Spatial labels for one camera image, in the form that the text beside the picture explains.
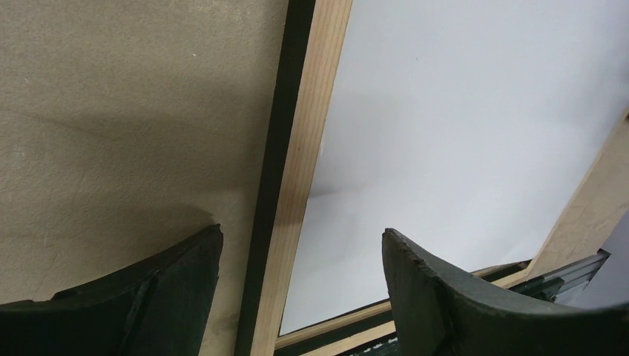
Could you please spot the black wooden picture frame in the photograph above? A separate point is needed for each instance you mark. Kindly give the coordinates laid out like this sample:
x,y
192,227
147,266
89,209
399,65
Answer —
x,y
312,46

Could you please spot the printed photo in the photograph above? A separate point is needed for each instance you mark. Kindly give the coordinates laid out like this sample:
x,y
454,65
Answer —
x,y
466,126

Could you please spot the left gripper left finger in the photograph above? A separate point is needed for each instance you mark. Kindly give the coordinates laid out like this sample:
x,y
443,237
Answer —
x,y
157,306

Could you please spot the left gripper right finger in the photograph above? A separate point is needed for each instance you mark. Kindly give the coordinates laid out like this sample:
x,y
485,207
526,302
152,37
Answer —
x,y
440,309

